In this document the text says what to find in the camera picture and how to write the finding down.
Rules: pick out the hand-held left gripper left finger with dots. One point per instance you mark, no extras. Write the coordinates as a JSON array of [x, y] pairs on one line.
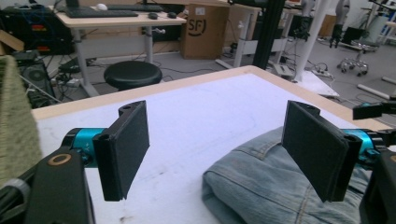
[[121, 152]]

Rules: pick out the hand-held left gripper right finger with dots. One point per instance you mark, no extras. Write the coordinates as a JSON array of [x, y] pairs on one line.
[[317, 152]]

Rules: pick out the light blue denim skirt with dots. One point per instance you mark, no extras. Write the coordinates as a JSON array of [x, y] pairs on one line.
[[255, 186]]

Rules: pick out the white pipe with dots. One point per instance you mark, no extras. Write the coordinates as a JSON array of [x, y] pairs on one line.
[[373, 91]]

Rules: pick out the wheeled metal stand base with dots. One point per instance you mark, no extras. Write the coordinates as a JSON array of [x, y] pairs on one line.
[[353, 63]]

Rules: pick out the white equipment platform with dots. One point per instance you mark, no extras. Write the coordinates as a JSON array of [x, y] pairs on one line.
[[317, 85]]

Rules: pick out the white foam mat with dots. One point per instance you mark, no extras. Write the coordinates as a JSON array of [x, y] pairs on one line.
[[193, 124]]

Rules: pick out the black round stool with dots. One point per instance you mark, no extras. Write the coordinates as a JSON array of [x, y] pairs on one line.
[[132, 74]]

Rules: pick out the white power strip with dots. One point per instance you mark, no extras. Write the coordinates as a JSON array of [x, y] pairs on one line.
[[67, 82]]

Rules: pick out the white pillar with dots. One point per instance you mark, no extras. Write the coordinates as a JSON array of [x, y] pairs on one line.
[[311, 37]]

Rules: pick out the black computer tower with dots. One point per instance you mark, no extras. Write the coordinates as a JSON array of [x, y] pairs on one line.
[[35, 81]]

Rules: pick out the light wooden table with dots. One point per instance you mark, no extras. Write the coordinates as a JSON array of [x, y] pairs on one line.
[[218, 76]]

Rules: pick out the wooden desk white legs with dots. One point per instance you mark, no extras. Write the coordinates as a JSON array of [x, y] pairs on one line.
[[124, 21], [243, 37]]

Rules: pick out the black computer mouse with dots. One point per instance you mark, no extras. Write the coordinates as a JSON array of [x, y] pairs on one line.
[[153, 15], [172, 14]]

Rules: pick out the black keyboard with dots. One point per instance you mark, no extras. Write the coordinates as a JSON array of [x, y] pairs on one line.
[[134, 7], [99, 13]]

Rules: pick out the white computer mouse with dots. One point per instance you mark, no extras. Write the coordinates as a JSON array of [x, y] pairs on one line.
[[101, 6]]

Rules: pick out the large cardboard box black print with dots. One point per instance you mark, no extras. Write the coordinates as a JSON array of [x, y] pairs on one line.
[[205, 31]]

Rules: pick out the black equipment case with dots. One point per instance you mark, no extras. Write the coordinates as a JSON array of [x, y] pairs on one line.
[[31, 28]]

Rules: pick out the black metal post with base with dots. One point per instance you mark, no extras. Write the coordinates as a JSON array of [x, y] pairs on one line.
[[269, 31]]

